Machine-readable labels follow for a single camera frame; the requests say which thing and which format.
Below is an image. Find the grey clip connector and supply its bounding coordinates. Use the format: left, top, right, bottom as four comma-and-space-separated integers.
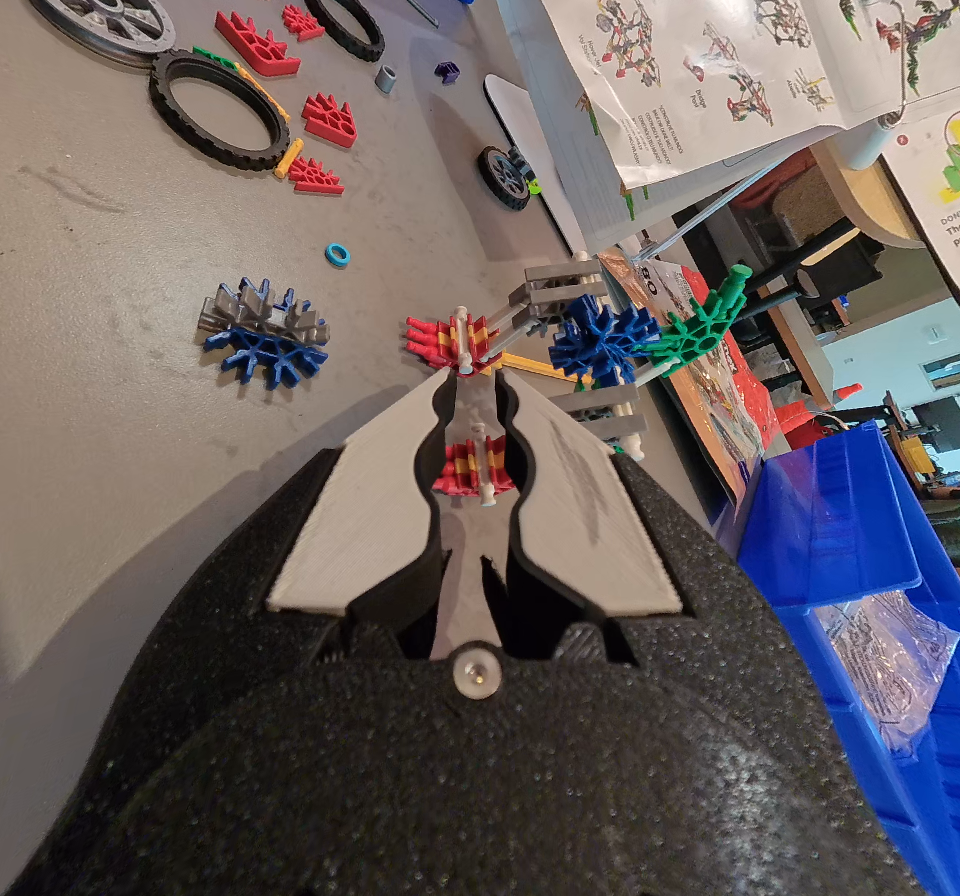
281, 296, 331, 346
198, 287, 240, 331
236, 283, 280, 327

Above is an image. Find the toy kit plastic bag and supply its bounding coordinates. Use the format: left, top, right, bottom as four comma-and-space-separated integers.
598, 246, 790, 509

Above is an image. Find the toy dinosaur model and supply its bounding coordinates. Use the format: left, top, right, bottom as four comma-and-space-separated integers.
403, 262, 754, 512

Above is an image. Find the clear plastic bag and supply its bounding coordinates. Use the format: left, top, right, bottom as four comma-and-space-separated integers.
812, 587, 960, 764

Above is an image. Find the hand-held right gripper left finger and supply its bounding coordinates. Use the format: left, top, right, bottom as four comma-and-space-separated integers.
266, 369, 455, 661

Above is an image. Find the white booklet stand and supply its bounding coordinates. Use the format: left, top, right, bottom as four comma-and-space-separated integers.
482, 73, 798, 257

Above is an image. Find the blue snowflake connector pair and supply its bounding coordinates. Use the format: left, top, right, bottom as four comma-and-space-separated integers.
198, 277, 332, 392

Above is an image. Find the small black rubber tire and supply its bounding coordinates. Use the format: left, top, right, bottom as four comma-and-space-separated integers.
303, 0, 387, 65

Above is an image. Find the wide red fan connector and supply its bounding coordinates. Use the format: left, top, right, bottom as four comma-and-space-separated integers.
300, 91, 360, 149

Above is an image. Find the large white instruction sheet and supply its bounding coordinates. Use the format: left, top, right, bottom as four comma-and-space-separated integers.
780, 0, 960, 284

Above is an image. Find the plain blue plastic bin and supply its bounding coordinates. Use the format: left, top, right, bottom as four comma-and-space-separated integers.
737, 418, 960, 896

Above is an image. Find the model instruction booklet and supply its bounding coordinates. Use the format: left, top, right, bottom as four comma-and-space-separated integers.
487, 0, 852, 252

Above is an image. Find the long red connector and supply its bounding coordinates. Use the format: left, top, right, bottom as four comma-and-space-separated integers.
213, 8, 303, 78

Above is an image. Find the large black rubber tire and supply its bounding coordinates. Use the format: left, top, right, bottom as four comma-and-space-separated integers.
147, 46, 293, 174

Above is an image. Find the small white clip holder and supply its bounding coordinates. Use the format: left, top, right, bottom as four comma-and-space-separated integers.
838, 0, 914, 170

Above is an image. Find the small black toy wheel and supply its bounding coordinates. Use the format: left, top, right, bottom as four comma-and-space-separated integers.
477, 144, 534, 213

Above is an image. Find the long yellow rod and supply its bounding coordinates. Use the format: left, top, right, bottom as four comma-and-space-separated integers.
501, 356, 586, 386

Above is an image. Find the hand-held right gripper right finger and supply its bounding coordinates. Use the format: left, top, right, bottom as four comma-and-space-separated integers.
497, 369, 686, 662

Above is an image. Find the round wooden table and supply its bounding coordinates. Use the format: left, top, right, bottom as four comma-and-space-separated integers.
810, 139, 929, 250

